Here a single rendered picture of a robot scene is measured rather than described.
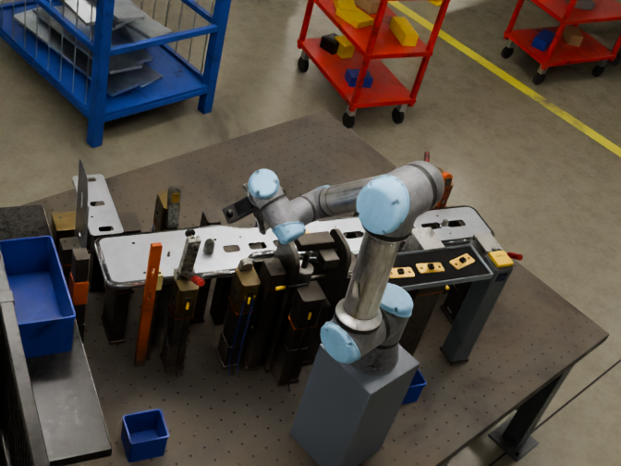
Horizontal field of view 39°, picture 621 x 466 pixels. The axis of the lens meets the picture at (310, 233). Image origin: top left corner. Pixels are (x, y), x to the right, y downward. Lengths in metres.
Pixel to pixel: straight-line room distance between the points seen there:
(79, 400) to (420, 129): 3.70
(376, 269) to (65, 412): 0.82
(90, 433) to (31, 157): 2.64
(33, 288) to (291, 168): 1.49
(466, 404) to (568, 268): 2.09
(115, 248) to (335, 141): 1.50
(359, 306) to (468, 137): 3.64
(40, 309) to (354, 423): 0.89
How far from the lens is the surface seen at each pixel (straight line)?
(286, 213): 2.18
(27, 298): 2.46
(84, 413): 2.21
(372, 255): 1.97
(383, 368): 2.33
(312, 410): 2.52
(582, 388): 4.28
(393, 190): 1.85
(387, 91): 5.38
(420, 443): 2.78
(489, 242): 2.99
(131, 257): 2.64
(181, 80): 5.05
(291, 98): 5.45
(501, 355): 3.16
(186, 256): 2.44
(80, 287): 2.39
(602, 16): 6.61
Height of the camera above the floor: 2.80
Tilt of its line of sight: 39 degrees down
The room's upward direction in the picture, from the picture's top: 16 degrees clockwise
